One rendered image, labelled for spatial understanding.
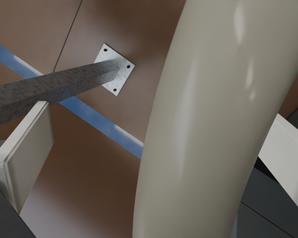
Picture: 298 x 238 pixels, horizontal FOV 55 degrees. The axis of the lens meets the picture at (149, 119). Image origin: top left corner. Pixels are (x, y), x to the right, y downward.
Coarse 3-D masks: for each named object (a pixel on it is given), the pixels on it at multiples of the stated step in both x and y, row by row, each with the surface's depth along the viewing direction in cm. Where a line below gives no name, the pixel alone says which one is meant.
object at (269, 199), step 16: (256, 176) 134; (256, 192) 121; (272, 192) 129; (240, 208) 104; (256, 208) 109; (272, 208) 116; (288, 208) 123; (240, 224) 95; (256, 224) 100; (272, 224) 106; (288, 224) 112
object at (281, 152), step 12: (276, 120) 16; (276, 132) 16; (288, 132) 15; (264, 144) 17; (276, 144) 16; (288, 144) 14; (264, 156) 17; (276, 156) 16; (288, 156) 14; (276, 168) 16; (288, 168) 14; (288, 180) 14; (288, 192) 14
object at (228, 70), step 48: (192, 0) 6; (240, 0) 5; (288, 0) 5; (192, 48) 6; (240, 48) 5; (288, 48) 5; (192, 96) 6; (240, 96) 6; (144, 144) 8; (192, 144) 6; (240, 144) 6; (144, 192) 8; (192, 192) 7; (240, 192) 7
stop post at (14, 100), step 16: (96, 64) 136; (112, 64) 148; (128, 64) 147; (32, 80) 95; (48, 80) 101; (64, 80) 107; (80, 80) 114; (96, 80) 130; (112, 80) 151; (0, 96) 80; (16, 96) 84; (32, 96) 88; (48, 96) 97; (64, 96) 109; (0, 112) 78; (16, 112) 86
